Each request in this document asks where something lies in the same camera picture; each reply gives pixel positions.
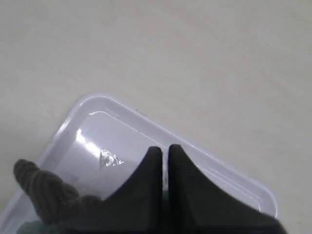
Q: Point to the green knitted scarf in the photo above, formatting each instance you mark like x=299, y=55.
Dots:
x=38, y=227

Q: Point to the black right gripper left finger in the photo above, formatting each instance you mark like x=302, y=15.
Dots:
x=134, y=208

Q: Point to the white rectangular plastic tray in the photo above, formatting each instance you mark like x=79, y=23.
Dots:
x=102, y=142

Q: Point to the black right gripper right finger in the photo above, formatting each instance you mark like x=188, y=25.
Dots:
x=198, y=206

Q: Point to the white plush snowman toy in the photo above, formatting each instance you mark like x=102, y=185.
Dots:
x=54, y=200

